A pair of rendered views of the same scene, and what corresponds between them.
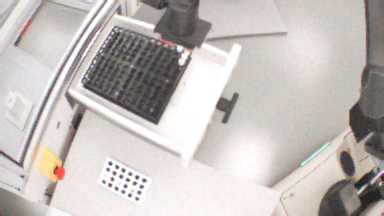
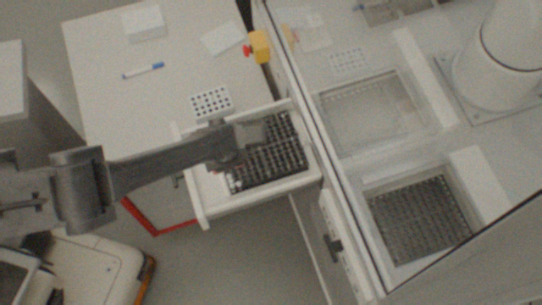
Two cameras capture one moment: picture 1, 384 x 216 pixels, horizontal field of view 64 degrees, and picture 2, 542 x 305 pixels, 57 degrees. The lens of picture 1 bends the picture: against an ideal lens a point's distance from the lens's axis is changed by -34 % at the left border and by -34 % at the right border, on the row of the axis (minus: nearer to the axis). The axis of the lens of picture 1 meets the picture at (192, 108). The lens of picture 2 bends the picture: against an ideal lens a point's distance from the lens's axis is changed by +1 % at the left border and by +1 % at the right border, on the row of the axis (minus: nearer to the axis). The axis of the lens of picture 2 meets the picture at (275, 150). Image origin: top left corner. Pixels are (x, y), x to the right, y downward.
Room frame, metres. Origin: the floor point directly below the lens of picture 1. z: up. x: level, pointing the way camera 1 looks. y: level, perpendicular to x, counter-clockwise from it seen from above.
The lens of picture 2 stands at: (0.87, -0.15, 2.12)
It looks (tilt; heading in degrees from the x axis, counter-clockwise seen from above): 66 degrees down; 143
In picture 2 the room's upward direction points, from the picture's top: 1 degrees counter-clockwise
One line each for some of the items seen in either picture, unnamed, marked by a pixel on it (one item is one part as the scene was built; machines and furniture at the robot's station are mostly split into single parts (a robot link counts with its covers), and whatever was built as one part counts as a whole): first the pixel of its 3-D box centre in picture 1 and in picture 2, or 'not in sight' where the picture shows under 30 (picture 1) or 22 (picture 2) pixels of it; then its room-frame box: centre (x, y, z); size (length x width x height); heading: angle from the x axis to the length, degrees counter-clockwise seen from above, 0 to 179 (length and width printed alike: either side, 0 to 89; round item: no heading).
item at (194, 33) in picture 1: (182, 21); (223, 149); (0.44, 0.03, 1.09); 0.10 x 0.07 x 0.07; 71
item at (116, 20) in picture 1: (129, 71); (262, 152); (0.42, 0.15, 0.86); 0.40 x 0.26 x 0.06; 71
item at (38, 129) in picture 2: not in sight; (31, 134); (-0.37, -0.38, 0.38); 0.30 x 0.30 x 0.76; 64
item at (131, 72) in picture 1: (132, 71); (260, 153); (0.42, 0.15, 0.87); 0.22 x 0.18 x 0.06; 71
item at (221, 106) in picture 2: (124, 182); (211, 104); (0.16, 0.15, 0.78); 0.12 x 0.08 x 0.04; 73
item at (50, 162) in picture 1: (50, 166); (257, 47); (0.14, 0.35, 0.88); 0.07 x 0.05 x 0.07; 161
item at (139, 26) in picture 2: not in sight; (144, 24); (-0.22, 0.15, 0.79); 0.13 x 0.09 x 0.05; 70
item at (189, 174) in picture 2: (212, 105); (189, 174); (0.35, -0.04, 0.87); 0.29 x 0.02 x 0.11; 161
